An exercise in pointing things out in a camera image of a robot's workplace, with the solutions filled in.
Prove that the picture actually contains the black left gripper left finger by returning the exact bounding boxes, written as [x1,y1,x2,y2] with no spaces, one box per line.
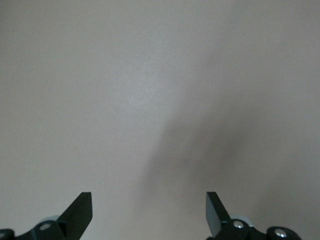
[0,191,93,240]

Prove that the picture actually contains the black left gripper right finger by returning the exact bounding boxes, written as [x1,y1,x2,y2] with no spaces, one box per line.
[205,191,302,240]

